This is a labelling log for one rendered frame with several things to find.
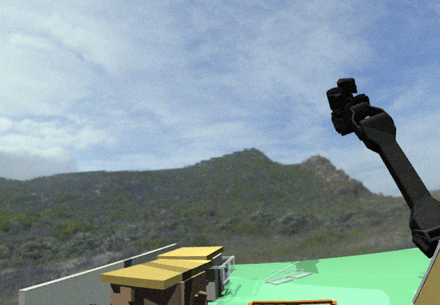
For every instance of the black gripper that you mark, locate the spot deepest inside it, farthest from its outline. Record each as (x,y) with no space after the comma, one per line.
(349,87)

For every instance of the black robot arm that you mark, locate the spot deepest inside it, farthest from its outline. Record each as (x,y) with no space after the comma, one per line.
(378,132)

